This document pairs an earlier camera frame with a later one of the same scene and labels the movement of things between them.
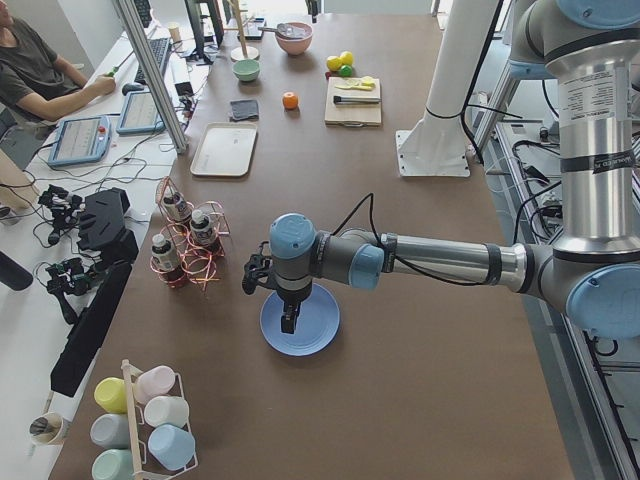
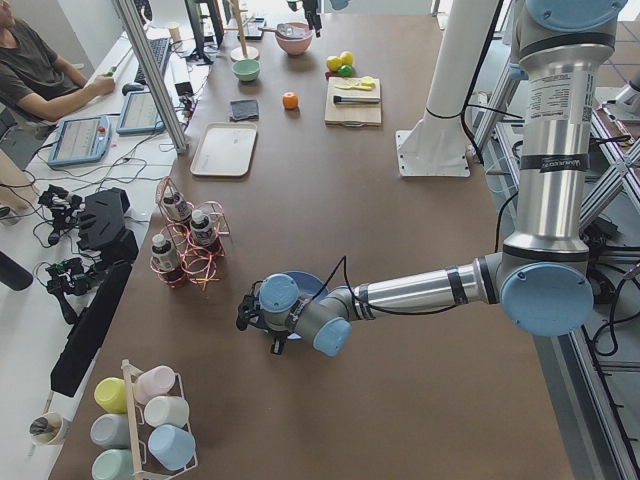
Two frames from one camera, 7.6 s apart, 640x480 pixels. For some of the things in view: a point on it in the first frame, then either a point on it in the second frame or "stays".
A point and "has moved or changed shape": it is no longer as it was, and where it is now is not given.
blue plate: x=316 y=326 has moved or changed shape
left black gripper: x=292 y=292 → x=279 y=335
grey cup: x=111 y=431 stays
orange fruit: x=290 y=101 stays
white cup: x=166 y=410 stays
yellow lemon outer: x=334 y=63 stays
